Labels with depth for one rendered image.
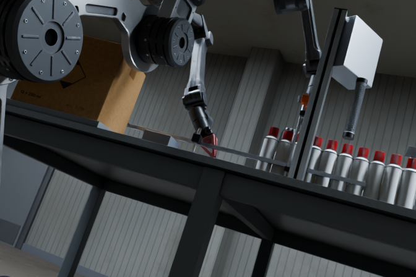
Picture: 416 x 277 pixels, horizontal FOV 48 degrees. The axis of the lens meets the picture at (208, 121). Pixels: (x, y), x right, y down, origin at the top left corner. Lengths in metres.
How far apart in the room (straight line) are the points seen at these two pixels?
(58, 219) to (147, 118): 1.50
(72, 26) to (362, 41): 1.02
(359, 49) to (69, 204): 4.39
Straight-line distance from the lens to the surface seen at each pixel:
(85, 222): 2.71
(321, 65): 1.59
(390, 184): 1.61
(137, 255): 4.98
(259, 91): 4.65
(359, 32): 1.66
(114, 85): 1.48
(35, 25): 0.91
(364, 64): 1.67
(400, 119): 4.64
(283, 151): 1.65
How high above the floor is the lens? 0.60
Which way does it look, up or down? 15 degrees up
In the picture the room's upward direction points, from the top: 18 degrees clockwise
